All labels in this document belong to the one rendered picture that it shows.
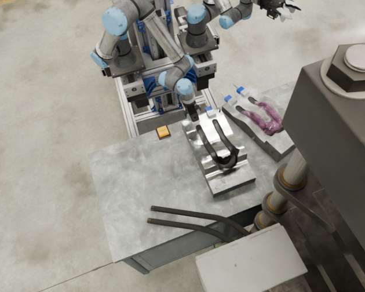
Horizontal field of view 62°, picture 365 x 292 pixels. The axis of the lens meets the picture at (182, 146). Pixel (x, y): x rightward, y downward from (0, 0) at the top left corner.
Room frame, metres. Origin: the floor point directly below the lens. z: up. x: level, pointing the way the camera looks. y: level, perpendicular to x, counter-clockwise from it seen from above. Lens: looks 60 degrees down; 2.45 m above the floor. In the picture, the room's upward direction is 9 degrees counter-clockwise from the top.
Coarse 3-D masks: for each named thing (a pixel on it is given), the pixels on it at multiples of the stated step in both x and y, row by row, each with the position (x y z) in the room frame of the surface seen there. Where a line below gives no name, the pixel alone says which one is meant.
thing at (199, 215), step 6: (156, 210) 0.55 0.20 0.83; (162, 210) 0.54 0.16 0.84; (168, 210) 0.53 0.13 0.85; (174, 210) 0.52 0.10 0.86; (180, 210) 0.51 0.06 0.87; (186, 210) 0.51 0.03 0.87; (192, 216) 0.47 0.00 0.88; (198, 216) 0.46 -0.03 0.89; (204, 216) 0.45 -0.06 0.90; (210, 216) 0.44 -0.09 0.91
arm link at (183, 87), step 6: (186, 78) 1.05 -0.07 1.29; (180, 84) 1.02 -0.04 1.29; (186, 84) 1.01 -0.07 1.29; (174, 90) 1.03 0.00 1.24; (180, 90) 0.99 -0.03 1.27; (186, 90) 0.98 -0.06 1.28; (192, 90) 1.01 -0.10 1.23; (180, 96) 1.02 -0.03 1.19; (186, 96) 0.99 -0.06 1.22; (192, 96) 1.01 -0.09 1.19
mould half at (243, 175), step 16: (192, 128) 1.01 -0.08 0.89; (208, 128) 0.99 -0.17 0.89; (224, 128) 0.97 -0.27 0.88; (192, 144) 0.90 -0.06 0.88; (240, 144) 0.82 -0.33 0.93; (208, 160) 0.75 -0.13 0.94; (240, 160) 0.75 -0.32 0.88; (208, 176) 0.69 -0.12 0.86; (224, 176) 0.67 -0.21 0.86; (240, 176) 0.66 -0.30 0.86; (224, 192) 0.59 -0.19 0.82
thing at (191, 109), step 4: (192, 104) 1.02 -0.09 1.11; (188, 108) 1.00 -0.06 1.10; (192, 108) 1.00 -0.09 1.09; (188, 112) 0.99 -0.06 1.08; (192, 112) 0.98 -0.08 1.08; (196, 112) 0.98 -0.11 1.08; (192, 116) 0.97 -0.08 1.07; (196, 116) 0.96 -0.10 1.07; (192, 120) 0.95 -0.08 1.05; (196, 120) 0.95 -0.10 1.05
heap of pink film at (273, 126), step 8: (256, 104) 1.12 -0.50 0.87; (264, 104) 1.08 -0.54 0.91; (248, 112) 1.05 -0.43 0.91; (256, 112) 1.04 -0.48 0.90; (272, 112) 1.02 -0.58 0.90; (256, 120) 0.98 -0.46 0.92; (264, 120) 0.98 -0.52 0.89; (272, 120) 0.97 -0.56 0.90; (280, 120) 0.97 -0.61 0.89; (264, 128) 0.93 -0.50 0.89; (272, 128) 0.91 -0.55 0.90; (280, 128) 0.92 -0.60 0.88
